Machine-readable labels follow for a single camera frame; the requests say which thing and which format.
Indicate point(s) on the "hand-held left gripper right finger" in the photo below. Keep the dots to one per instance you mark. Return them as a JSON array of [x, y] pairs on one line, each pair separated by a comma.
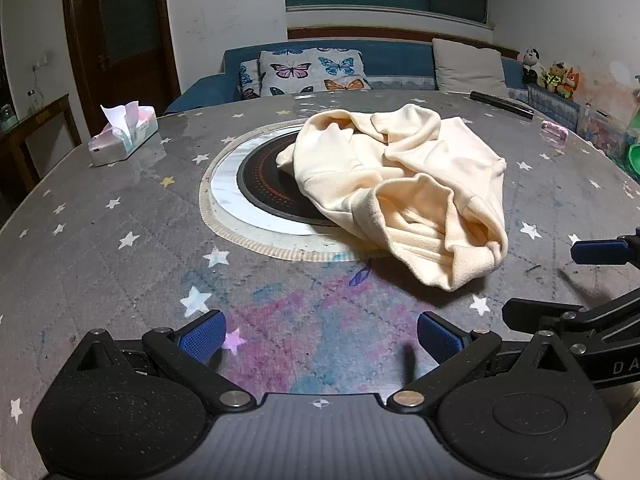
[[440, 337]]

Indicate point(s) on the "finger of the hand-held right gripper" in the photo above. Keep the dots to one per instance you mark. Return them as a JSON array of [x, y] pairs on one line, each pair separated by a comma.
[[600, 251], [530, 312]]

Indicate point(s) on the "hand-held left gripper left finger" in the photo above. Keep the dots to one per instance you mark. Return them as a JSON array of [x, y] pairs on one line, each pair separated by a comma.
[[202, 337]]

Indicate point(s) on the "cream sweatshirt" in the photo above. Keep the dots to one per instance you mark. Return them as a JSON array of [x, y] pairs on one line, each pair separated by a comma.
[[425, 170]]

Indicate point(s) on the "green plastic item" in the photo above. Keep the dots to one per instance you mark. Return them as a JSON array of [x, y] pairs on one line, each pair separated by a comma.
[[635, 159]]

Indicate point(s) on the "grey star-print tablecloth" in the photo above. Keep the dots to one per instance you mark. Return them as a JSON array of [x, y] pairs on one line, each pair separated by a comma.
[[125, 270]]

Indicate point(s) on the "clear box with colourful contents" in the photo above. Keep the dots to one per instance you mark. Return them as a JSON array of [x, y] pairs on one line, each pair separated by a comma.
[[602, 127]]

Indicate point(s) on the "small pink packet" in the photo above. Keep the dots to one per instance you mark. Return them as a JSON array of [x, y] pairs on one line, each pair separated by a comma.
[[556, 130]]

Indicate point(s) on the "blue printed storage box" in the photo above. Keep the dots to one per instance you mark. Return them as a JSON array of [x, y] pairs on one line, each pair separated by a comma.
[[552, 105]]

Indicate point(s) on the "black round induction cooker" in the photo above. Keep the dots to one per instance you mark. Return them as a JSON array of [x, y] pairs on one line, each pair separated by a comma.
[[270, 180]]

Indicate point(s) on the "orange fox plush toy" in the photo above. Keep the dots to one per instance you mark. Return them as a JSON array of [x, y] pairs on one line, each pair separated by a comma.
[[571, 82]]

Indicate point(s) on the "black remote control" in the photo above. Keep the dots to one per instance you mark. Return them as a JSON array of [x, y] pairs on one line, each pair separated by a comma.
[[500, 104]]

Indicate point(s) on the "yellow-green plush toy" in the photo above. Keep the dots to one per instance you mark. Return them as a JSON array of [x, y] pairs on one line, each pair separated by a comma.
[[553, 79]]

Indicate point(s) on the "panda plush toy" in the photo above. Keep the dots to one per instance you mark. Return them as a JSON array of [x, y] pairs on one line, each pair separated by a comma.
[[531, 66]]

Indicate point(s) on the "tissue box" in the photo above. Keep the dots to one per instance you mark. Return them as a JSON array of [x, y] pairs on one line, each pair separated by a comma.
[[120, 147]]

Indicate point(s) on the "grey pillow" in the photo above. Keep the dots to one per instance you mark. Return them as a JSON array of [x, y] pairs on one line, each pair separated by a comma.
[[467, 67]]

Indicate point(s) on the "blue sofa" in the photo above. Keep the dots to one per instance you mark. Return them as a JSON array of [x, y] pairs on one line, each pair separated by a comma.
[[205, 92]]

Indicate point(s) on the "small butterfly-print pillow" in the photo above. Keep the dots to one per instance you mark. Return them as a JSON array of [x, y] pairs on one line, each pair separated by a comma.
[[248, 80]]

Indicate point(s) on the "wooden side table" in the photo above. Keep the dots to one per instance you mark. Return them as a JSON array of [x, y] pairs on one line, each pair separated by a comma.
[[30, 140]]

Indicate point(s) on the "large butterfly-print pillow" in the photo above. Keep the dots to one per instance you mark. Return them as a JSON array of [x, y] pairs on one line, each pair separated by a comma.
[[310, 72]]

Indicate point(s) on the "dark wooden door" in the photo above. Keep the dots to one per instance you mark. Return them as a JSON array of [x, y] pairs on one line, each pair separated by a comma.
[[125, 35]]

